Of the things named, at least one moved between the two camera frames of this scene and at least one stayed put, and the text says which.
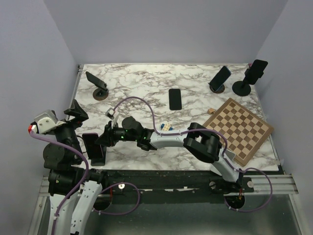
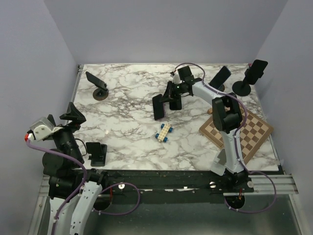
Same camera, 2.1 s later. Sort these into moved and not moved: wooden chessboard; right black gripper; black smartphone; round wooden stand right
Moved: right black gripper
Not moved: black smartphone; round wooden stand right; wooden chessboard
